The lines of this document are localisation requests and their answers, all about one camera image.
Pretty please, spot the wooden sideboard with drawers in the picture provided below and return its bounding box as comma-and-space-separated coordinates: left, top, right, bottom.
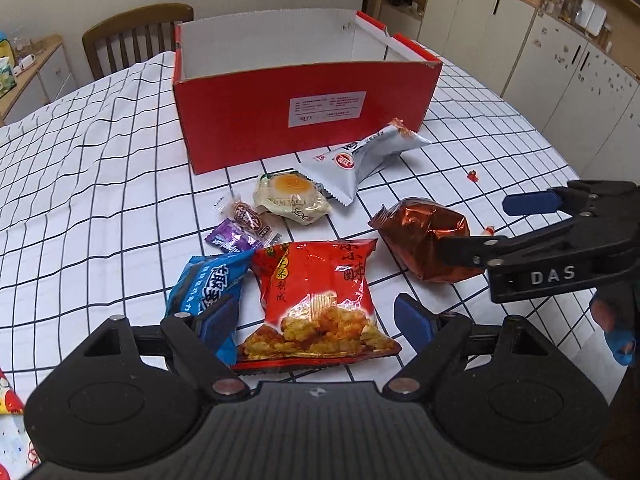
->
0, 35, 78, 126

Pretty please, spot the colourful printed bag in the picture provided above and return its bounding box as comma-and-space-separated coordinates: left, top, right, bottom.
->
0, 369, 40, 480

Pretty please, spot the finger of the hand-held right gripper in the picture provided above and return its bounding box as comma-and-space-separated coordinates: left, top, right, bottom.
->
502, 180, 639, 219
440, 215, 640, 272

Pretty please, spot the green tissue pack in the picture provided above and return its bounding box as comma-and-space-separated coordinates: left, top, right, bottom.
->
0, 59, 17, 97

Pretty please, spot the person's right hand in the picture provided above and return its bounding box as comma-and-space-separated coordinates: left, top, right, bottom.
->
590, 285, 639, 367

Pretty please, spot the white double-door cabinet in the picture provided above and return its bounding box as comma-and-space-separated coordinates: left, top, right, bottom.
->
420, 0, 538, 98

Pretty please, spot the red rice cracker packet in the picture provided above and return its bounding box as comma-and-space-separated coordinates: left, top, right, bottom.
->
232, 239, 402, 372

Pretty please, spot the blue snack packet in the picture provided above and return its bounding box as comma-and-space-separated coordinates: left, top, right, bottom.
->
165, 249, 256, 366

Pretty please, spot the cream pastry packet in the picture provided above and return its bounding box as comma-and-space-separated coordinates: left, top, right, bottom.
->
252, 172, 333, 226

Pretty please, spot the brown foil snack bag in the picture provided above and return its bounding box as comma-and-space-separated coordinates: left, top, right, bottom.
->
368, 198, 486, 285

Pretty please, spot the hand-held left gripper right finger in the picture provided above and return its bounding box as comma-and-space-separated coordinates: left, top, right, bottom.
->
382, 294, 566, 397

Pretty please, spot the red cardboard box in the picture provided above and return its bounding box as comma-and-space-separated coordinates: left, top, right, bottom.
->
172, 9, 444, 176

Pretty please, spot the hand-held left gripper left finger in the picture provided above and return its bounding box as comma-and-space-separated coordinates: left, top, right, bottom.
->
75, 294, 251, 398

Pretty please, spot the white cabinet with stickers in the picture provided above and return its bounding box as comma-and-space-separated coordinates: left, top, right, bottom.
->
502, 10, 640, 181

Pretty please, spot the grey white snack packet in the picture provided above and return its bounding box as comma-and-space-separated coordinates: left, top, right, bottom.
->
299, 119, 432, 207

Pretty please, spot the brown wrapped candy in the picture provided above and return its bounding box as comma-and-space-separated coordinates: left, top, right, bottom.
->
212, 194, 278, 247

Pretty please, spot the wooden chair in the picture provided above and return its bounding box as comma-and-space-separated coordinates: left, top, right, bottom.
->
82, 3, 195, 81

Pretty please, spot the purple wrapped candy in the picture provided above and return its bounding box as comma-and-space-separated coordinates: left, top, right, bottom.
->
205, 218, 263, 253

